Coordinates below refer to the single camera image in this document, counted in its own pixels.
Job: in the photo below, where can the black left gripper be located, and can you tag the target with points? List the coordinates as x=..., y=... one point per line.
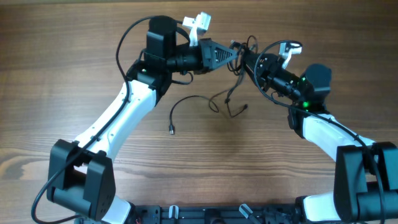
x=207, y=60

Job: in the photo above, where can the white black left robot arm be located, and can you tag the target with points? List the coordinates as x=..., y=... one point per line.
x=81, y=175

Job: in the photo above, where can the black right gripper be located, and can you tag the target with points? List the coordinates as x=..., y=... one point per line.
x=272, y=65

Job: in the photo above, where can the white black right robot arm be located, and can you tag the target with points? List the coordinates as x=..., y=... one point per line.
x=365, y=185

